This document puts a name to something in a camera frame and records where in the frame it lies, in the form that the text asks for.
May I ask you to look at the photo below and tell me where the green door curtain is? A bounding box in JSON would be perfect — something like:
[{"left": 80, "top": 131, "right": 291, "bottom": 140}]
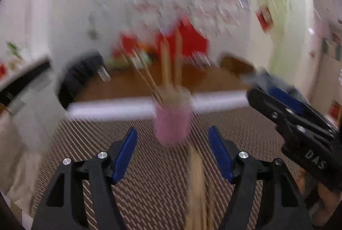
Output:
[{"left": 256, "top": 0, "right": 289, "bottom": 78}]

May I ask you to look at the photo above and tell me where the potted green plant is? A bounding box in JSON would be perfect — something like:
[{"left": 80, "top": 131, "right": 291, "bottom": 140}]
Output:
[{"left": 6, "top": 41, "right": 24, "bottom": 72}]

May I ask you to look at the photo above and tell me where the black jacket on chair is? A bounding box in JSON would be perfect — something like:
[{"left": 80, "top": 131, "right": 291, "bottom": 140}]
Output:
[{"left": 57, "top": 51, "right": 104, "bottom": 110}]

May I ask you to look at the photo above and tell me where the red diamond door decoration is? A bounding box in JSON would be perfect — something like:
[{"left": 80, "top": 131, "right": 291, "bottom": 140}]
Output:
[{"left": 256, "top": 4, "right": 274, "bottom": 32}]

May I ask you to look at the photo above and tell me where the red box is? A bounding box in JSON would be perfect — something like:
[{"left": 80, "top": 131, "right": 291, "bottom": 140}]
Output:
[{"left": 119, "top": 32, "right": 137, "bottom": 57}]

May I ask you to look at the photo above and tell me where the pink cylindrical cup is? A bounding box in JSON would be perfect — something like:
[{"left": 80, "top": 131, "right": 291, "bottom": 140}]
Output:
[{"left": 154, "top": 86, "right": 192, "bottom": 146}]

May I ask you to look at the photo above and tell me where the hanging wall brush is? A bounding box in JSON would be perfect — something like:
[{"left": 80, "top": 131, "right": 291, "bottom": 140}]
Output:
[{"left": 87, "top": 14, "right": 99, "bottom": 41}]

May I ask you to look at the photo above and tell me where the beige cushioned chair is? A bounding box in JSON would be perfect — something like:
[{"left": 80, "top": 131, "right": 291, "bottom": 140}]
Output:
[{"left": 1, "top": 111, "right": 42, "bottom": 215}]

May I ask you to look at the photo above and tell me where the brown wooden chair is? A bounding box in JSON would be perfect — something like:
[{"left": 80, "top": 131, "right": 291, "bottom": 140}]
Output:
[{"left": 219, "top": 54, "right": 256, "bottom": 76}]

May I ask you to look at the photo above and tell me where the red gift bag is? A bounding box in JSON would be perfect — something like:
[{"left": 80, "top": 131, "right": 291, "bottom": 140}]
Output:
[{"left": 155, "top": 16, "right": 209, "bottom": 59}]

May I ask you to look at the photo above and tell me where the right hand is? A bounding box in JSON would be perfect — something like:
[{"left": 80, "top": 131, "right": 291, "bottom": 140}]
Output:
[{"left": 296, "top": 169, "right": 341, "bottom": 229}]

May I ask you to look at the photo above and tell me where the brown polka dot mat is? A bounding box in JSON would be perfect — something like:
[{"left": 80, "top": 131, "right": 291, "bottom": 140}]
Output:
[{"left": 35, "top": 107, "right": 283, "bottom": 229}]

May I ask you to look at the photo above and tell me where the green tray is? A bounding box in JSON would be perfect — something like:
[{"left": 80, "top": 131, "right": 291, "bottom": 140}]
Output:
[{"left": 105, "top": 50, "right": 152, "bottom": 70}]

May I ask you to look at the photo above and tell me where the grey jacket on chair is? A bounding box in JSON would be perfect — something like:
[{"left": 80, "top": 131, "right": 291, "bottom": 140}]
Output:
[{"left": 242, "top": 69, "right": 309, "bottom": 103}]

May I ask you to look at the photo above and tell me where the white black cabinet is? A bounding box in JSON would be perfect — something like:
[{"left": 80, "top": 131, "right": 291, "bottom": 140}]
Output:
[{"left": 1, "top": 57, "right": 65, "bottom": 152}]

